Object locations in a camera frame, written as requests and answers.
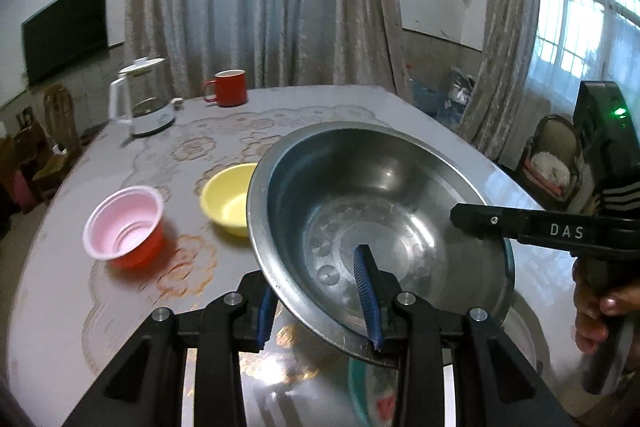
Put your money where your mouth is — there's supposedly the stainless steel bowl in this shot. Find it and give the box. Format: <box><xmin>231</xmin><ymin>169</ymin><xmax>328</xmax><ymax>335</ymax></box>
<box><xmin>246</xmin><ymin>122</ymin><xmax>515</xmax><ymax>364</ymax></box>

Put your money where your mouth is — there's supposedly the turquoise plastic plate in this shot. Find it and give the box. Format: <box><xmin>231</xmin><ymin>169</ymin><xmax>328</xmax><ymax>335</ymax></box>
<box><xmin>347</xmin><ymin>359</ymin><xmax>398</xmax><ymax>426</ymax></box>

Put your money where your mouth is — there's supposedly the person's right hand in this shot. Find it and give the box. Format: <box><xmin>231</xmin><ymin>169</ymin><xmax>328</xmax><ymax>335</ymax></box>
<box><xmin>572</xmin><ymin>260</ymin><xmax>639</xmax><ymax>355</ymax></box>

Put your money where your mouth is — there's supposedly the armchair with white cushion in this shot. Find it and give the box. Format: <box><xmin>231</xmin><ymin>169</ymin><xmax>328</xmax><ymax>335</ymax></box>
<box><xmin>514</xmin><ymin>115</ymin><xmax>582</xmax><ymax>211</ymax></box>

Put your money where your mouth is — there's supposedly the window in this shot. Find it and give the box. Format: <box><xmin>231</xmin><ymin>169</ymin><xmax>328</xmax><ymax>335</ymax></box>
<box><xmin>527</xmin><ymin>0</ymin><xmax>639</xmax><ymax>113</ymax></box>

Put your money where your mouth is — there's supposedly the yellow plastic bowl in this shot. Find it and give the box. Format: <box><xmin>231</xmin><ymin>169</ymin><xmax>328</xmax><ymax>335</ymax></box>
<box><xmin>200</xmin><ymin>162</ymin><xmax>257</xmax><ymax>237</ymax></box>

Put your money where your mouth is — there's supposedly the red plastic bowl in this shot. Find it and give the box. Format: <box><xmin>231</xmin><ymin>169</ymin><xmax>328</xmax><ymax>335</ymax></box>
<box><xmin>82</xmin><ymin>185</ymin><xmax>165</xmax><ymax>270</ymax></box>

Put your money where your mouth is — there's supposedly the red mug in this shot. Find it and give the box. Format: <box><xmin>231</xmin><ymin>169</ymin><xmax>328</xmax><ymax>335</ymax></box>
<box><xmin>203</xmin><ymin>69</ymin><xmax>248</xmax><ymax>107</ymax></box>

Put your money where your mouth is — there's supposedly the white electric kettle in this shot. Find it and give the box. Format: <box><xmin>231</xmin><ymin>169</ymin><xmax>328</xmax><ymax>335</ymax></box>
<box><xmin>108</xmin><ymin>56</ymin><xmax>183</xmax><ymax>139</ymax></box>

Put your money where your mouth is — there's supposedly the black wall television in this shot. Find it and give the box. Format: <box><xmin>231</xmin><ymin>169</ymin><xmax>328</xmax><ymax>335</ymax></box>
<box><xmin>22</xmin><ymin>0</ymin><xmax>108</xmax><ymax>87</ymax></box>

